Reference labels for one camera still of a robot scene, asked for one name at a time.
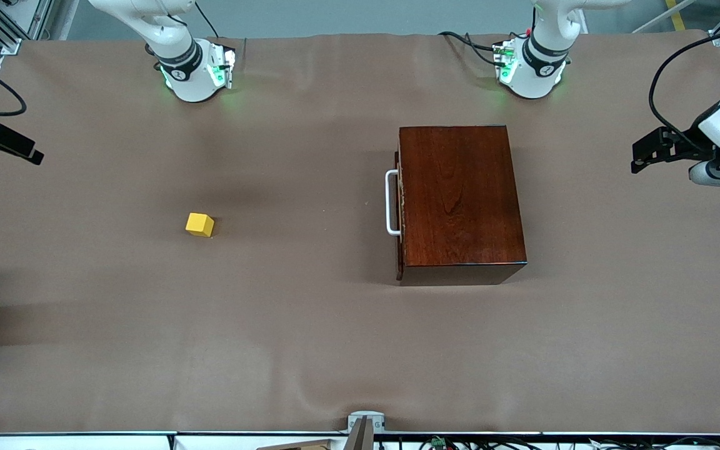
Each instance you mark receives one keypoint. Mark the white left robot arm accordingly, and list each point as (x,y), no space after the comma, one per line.
(535,75)

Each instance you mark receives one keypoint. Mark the yellow wooden block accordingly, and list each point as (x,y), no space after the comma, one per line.
(199,225)

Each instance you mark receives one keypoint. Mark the light wooden board piece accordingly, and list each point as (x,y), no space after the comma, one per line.
(297,445)

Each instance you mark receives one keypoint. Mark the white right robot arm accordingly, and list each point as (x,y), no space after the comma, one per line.
(188,81)

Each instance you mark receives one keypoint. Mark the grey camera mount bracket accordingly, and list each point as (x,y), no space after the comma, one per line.
(360,437)

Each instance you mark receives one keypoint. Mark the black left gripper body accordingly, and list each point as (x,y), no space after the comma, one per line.
(685,147)

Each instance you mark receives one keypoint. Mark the white table edge rail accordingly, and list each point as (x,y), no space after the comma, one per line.
(85,442)

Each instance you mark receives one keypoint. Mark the green terminal connector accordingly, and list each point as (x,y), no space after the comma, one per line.
(438,442)

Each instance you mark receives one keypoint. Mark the dark brown wooden cabinet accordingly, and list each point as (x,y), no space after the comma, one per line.
(460,200)

